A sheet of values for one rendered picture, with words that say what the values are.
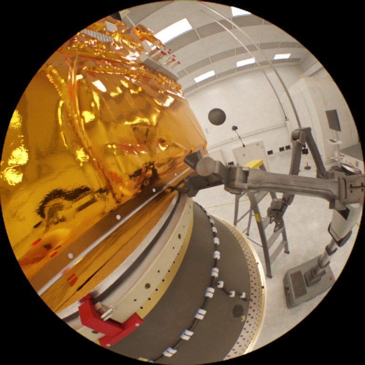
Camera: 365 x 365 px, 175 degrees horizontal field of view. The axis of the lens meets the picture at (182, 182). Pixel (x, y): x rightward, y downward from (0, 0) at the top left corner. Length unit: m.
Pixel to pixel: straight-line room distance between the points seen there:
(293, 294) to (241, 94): 7.94
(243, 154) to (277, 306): 3.30
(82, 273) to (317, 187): 0.60
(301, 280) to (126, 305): 1.74
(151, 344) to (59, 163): 0.46
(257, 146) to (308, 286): 3.13
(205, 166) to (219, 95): 7.48
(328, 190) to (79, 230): 0.61
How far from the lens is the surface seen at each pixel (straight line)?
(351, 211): 0.97
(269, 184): 0.35
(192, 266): 0.41
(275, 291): 1.98
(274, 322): 1.91
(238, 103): 7.58
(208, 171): 0.31
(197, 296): 0.41
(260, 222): 1.34
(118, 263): 0.28
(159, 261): 0.27
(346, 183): 0.47
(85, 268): 0.31
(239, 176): 0.36
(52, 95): 0.37
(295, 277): 1.81
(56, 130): 0.30
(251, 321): 0.67
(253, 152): 3.42
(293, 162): 0.78
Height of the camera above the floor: 1.88
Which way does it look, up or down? 13 degrees down
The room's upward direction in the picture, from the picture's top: 23 degrees counter-clockwise
